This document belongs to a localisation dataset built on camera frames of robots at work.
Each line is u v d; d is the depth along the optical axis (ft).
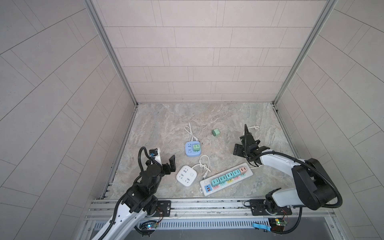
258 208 2.34
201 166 2.73
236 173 2.49
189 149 2.91
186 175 2.59
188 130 3.25
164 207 2.36
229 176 2.47
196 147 2.79
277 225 2.23
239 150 2.67
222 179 2.43
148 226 2.14
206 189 2.47
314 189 1.38
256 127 3.30
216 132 3.18
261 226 2.14
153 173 1.80
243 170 2.53
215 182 2.41
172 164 2.24
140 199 1.73
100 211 2.32
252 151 2.24
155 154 2.07
